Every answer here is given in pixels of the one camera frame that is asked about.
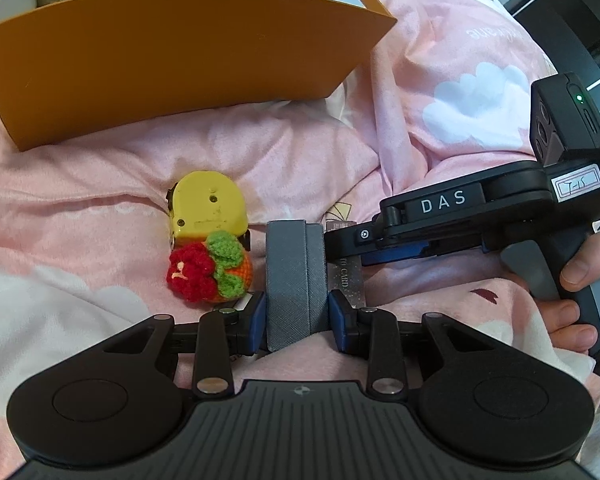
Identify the person's right hand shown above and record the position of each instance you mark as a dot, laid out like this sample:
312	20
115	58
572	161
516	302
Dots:
580	265

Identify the orange storage box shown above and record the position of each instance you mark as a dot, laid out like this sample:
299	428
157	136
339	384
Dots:
180	50

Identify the pink printed blanket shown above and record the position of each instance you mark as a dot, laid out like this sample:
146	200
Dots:
105	170

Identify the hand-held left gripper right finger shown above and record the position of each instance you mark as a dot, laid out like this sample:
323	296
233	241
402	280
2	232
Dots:
340	322

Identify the dark furniture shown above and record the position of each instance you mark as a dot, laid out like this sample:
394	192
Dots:
565	10

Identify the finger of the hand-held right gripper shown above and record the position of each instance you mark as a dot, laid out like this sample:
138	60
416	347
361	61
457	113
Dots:
395	254
352	240

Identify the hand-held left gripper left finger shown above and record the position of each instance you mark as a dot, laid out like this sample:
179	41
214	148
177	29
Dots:
254	320

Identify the yellow tape measure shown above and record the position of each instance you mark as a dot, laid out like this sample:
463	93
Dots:
205	205

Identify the crochet flower ornament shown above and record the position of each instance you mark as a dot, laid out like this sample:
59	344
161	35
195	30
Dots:
190	270

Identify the grey textured box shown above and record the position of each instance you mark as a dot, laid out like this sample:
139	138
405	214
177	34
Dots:
290	280

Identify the silver card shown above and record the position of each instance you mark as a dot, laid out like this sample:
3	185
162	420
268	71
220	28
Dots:
347	280

